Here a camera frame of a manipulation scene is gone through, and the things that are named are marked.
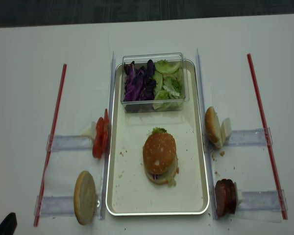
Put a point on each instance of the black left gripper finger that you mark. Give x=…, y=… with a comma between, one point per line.
x=9, y=224

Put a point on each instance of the rear tomato slice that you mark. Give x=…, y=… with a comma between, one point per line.
x=105, y=130

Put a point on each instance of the purple cabbage leaves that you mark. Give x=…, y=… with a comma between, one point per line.
x=139, y=84

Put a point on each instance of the green lettuce leaves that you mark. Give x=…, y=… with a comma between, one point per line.
x=169, y=85

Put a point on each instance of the white pusher block bun right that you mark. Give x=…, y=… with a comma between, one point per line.
x=226, y=130

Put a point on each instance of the clear slider rail lower left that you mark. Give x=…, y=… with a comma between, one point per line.
x=53, y=206

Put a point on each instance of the left red rod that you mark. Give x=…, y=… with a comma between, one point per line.
x=48, y=154

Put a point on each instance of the red rod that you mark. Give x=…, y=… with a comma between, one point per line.
x=48, y=154
x=270, y=149

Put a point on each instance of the clear plastic salad box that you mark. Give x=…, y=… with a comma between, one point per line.
x=141, y=60

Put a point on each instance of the sesame bun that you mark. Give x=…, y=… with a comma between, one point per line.
x=213, y=129
x=159, y=152

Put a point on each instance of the bottom bun on tray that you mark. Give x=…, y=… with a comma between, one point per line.
x=165, y=178

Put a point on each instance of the dark meat patty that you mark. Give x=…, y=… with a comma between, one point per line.
x=221, y=198
x=232, y=201

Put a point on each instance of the front dark meat patty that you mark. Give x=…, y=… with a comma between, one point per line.
x=221, y=198

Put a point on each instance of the white pusher block patty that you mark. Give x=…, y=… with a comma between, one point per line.
x=239, y=195

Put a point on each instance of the rear dark meat patty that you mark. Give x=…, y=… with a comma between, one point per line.
x=232, y=201

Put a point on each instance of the clear slider rail upper right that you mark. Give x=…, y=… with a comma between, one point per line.
x=256, y=137

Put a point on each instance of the lettuce on bun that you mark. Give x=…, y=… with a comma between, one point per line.
x=174, y=166

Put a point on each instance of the clear slider rail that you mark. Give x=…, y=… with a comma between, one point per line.
x=261, y=201
x=256, y=137
x=53, y=206
x=69, y=143

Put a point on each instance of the tomato slice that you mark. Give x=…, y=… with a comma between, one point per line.
x=97, y=146
x=105, y=130

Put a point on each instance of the front tomato slice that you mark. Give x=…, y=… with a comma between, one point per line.
x=97, y=146

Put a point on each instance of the right clear long rail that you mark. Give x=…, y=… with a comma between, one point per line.
x=206, y=144

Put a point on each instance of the clear slider rail lower right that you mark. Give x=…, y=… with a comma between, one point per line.
x=261, y=201

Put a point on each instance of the beige metal tray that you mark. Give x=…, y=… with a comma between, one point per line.
x=129, y=191

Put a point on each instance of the upright bun half left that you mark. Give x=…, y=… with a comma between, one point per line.
x=84, y=199

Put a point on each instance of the sesame top bun front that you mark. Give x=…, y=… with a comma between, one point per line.
x=213, y=129

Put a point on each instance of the clear slider rail upper left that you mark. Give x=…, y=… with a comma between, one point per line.
x=69, y=143

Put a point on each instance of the right red rod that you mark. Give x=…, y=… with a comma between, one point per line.
x=270, y=149

